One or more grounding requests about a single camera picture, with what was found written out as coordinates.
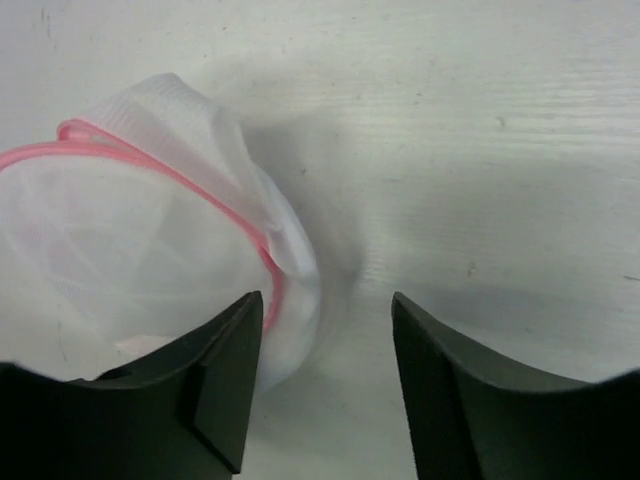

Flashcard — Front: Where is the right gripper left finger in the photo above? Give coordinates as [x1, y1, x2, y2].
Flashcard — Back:
[1, 292, 263, 480]

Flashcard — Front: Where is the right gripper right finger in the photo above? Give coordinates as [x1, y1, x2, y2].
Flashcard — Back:
[391, 292, 639, 479]

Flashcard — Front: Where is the white mesh laundry bag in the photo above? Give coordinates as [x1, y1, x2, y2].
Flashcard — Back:
[1, 74, 321, 390]

